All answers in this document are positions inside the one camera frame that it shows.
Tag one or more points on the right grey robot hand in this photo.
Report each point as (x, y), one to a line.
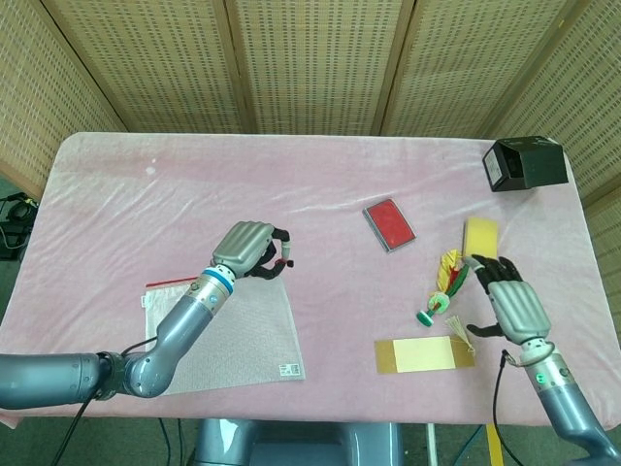
(519, 306)

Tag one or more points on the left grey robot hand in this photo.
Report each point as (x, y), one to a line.
(240, 245)

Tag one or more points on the mesh zipper pouch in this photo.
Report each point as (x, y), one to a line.
(262, 340)

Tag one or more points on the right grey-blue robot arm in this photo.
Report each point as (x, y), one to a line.
(567, 403)

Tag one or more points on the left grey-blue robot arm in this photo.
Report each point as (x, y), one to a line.
(184, 315)

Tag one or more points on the feather shuttlecock green base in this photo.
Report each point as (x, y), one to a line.
(448, 276)

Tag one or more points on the cream bookmark tassel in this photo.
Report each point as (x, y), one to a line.
(457, 326)

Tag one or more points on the yellow sponge block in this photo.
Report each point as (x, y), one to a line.
(481, 238)

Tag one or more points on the pink tablecloth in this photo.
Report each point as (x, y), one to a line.
(310, 184)

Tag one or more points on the gold and cream bookmark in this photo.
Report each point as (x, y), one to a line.
(422, 354)

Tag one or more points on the black box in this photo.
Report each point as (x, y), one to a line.
(538, 165)

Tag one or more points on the red ink pad case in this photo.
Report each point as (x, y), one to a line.
(390, 224)

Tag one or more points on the white table leg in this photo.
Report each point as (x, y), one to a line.
(430, 444)

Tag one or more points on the woven folding screen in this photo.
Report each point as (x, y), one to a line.
(315, 63)

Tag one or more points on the grey-blue robot torso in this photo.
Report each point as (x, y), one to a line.
(291, 444)

